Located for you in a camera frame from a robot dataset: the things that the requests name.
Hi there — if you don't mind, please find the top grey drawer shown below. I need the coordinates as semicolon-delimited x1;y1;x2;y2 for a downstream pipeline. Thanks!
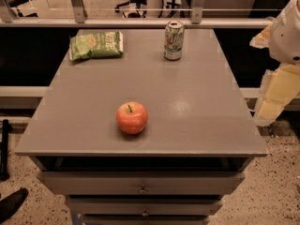
37;172;245;195

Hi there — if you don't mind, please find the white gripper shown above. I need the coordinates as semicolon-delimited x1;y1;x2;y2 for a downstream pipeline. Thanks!
249;0;300;126

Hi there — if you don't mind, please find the red apple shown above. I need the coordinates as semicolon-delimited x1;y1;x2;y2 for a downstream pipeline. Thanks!
116;101;148;135

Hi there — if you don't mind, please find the black shoe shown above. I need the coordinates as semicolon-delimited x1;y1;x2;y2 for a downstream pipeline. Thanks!
0;187;28;223

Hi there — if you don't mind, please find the black office chair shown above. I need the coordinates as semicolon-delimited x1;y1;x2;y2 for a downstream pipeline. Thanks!
114;0;147;18

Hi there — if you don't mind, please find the black vertical stand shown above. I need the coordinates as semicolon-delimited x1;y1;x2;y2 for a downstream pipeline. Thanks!
0;119;12;181

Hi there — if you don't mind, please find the metal railing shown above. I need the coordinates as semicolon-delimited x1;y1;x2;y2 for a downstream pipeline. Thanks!
0;0;272;28

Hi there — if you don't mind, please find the green chip bag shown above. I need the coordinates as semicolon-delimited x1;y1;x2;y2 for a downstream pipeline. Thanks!
69;31;124;61

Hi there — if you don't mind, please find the middle grey drawer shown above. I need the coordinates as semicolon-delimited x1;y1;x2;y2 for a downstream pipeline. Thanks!
67;198;222;216

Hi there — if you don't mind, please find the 7up soda can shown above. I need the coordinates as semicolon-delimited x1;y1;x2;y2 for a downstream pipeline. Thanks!
164;21;185;60

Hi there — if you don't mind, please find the grey drawer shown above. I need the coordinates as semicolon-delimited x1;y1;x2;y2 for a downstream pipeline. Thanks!
67;198;222;216
37;172;245;195

